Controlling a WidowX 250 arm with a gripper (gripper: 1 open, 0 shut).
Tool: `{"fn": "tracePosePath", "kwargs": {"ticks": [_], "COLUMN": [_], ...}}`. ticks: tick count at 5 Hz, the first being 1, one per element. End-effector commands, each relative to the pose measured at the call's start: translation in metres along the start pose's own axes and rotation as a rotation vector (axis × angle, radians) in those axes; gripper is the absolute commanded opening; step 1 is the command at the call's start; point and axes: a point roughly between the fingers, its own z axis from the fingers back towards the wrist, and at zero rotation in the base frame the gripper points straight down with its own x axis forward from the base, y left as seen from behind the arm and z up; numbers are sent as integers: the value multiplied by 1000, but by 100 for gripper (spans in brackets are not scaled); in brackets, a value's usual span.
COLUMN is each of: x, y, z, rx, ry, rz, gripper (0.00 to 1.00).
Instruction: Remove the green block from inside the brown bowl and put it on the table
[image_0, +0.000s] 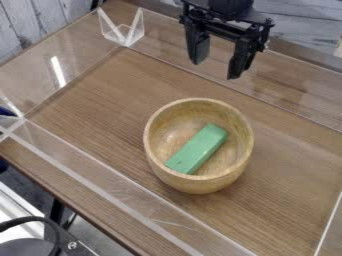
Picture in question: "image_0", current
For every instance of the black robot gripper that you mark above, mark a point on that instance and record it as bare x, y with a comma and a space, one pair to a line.
229, 19

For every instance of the green rectangular block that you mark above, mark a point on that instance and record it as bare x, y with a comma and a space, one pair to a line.
198, 149

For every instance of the brown wooden bowl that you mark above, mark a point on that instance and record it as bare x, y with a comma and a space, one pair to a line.
171, 127

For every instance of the clear acrylic barrier panel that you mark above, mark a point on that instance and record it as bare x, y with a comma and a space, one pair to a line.
85, 89

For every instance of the blue object at left edge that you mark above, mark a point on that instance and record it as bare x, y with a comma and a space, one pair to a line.
7, 112

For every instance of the black table leg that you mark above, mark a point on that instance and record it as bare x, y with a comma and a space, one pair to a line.
57, 211

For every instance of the grey base with bolt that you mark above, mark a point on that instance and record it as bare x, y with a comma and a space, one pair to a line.
67, 246

